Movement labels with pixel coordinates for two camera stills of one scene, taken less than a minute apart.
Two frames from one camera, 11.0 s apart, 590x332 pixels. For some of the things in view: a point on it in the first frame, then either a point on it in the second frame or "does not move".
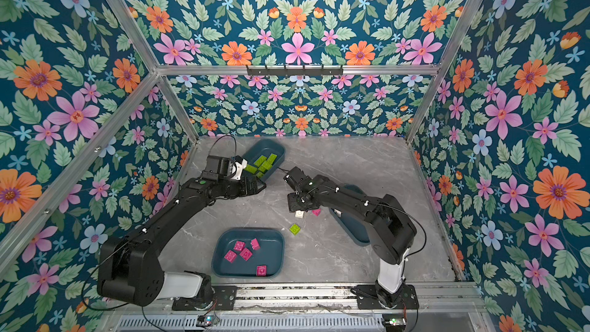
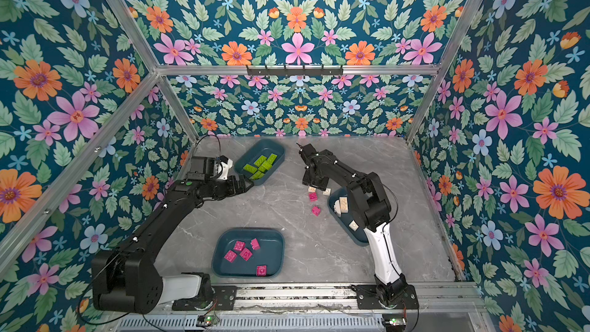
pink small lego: (246, 253) does not move
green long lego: (250, 168) does not move
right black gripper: (292, 204) to (306, 179)
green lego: (260, 161) does not move
